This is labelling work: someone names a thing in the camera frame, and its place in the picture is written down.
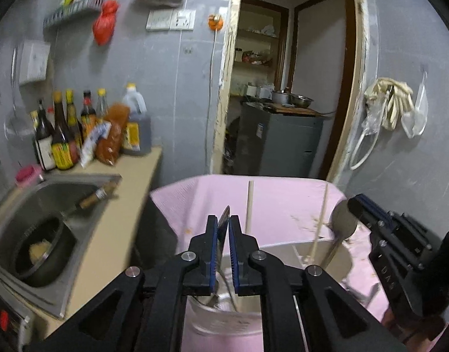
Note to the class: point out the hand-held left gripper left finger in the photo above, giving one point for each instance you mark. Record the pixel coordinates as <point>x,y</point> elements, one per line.
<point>212,256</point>

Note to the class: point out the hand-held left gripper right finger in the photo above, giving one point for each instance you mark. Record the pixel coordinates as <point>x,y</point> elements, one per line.
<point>233,256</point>

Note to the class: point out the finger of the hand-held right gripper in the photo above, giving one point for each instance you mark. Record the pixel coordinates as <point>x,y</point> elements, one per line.
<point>367,200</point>
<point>367,214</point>

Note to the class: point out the steel spoon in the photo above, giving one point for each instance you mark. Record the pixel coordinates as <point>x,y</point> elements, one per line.
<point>223,227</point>
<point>342,222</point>

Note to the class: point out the wooden chopstick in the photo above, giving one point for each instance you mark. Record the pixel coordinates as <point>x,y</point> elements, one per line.
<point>250,205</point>
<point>320,220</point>

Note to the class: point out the white plastic utensil holder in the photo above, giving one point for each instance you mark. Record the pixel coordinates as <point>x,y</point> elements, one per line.
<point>283,249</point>

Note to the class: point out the pink floral cloth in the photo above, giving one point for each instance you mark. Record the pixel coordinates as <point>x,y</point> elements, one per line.
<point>283,205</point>

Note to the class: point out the clear plastic bag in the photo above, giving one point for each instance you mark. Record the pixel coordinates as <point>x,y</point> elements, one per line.
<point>372,117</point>

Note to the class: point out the beige kitchen counter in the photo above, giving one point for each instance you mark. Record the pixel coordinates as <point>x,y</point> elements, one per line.
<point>114,227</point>

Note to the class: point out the grey cabinet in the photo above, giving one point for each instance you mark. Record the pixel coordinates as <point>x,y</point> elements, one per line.
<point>279,143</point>

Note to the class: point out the wooden cutting board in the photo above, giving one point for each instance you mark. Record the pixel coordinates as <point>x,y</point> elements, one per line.
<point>298,112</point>

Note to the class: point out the steel bowl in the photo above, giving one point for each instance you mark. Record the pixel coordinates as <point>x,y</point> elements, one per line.
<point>302,101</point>

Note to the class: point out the steel pot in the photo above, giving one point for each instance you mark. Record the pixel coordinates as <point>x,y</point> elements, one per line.
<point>281,97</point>

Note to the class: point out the large cooking oil jug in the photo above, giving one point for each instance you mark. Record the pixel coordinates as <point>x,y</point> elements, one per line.
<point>136,132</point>

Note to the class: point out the steel kitchen sink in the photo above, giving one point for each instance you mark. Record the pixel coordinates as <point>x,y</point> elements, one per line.
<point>74,194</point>

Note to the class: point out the orange seasoning packet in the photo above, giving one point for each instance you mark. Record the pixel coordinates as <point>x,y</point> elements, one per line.
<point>112,135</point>

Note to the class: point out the white seasoning packet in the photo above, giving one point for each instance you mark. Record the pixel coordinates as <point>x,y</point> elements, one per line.
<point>94,143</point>

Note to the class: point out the soy sauce bottle yellow label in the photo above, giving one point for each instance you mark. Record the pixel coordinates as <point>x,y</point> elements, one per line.
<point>63,150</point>

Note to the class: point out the dark bottle red cap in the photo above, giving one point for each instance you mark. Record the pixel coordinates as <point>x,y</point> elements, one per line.
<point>87,117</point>

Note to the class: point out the clear bottle yellow cap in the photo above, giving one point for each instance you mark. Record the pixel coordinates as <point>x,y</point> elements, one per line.
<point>102,104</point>

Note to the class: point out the dark bottle yellow cap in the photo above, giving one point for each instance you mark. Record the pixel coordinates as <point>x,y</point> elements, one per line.
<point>73,117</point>

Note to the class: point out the dark pump bottle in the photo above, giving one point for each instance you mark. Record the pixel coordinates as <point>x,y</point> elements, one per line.
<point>44,146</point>

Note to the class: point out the black induction cooker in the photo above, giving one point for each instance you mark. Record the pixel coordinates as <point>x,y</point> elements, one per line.
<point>11,333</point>

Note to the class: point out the dark wooden shelf unit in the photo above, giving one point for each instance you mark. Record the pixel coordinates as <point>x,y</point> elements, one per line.
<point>265,3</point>

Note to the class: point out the small yellow top bottle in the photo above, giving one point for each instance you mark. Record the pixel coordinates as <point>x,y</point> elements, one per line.
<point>34,119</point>

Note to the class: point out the hanging mesh strainer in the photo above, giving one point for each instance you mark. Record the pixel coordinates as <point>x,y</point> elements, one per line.
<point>19,126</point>

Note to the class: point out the orange plug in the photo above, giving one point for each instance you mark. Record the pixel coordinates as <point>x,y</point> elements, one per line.
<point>215,22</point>

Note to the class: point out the red plastic bag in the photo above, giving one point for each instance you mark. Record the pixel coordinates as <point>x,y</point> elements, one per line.
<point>105,25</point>

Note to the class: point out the cream door frame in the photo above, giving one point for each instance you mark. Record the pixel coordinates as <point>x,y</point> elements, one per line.
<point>224,80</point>

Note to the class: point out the white wall socket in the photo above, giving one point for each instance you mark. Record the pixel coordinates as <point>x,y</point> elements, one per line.
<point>182,19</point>

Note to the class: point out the white wall switch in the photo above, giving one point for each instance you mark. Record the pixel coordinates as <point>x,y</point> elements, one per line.
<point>159,20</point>

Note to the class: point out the white wall box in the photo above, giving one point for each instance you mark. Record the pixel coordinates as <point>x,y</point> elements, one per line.
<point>33,62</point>

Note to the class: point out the grey wall rack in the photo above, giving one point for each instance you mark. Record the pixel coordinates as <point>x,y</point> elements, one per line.
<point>70,14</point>

